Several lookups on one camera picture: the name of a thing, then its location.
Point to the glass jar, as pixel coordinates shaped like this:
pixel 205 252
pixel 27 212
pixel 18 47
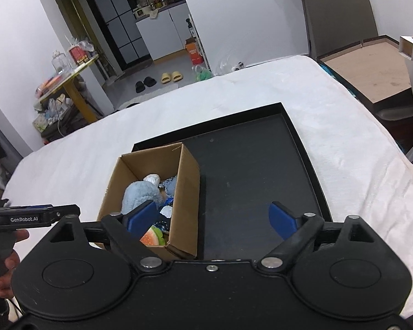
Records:
pixel 59 62

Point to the red box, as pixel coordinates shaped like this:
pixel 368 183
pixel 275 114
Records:
pixel 77 55

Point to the black tray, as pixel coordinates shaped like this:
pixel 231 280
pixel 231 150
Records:
pixel 247 165

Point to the grey upholstered panel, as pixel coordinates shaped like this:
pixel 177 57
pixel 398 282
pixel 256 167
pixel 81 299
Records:
pixel 337 10

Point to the white cabinet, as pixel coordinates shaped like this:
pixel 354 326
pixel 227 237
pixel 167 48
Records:
pixel 165 31

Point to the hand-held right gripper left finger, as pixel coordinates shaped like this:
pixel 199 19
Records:
pixel 141 217

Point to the blue denim soft toy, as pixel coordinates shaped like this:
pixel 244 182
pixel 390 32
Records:
pixel 169 185

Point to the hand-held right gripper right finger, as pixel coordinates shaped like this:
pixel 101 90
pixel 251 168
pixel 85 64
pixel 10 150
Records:
pixel 281 220

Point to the orange box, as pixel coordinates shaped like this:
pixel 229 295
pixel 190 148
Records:
pixel 194 52

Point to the yellow frame shelf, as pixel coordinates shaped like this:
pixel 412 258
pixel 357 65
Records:
pixel 74 92

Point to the black framed glass door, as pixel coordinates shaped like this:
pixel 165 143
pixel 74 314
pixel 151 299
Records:
pixel 120 17

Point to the green plastic bag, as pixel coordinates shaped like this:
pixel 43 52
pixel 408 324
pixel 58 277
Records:
pixel 202 74

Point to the person's left hand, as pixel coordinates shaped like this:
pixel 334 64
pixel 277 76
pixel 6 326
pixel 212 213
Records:
pixel 13 260

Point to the grey chair seat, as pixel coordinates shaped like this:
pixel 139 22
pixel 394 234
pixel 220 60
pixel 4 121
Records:
pixel 397 112

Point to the brown board with dark frame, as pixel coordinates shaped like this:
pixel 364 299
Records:
pixel 368 68

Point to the watermelon slice soft toy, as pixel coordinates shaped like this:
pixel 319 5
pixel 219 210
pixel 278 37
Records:
pixel 152 238

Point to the light blue plush toy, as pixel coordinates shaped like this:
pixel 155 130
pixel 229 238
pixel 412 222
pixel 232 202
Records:
pixel 139 192

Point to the brown cardboard box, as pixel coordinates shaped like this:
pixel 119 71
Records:
pixel 187 192

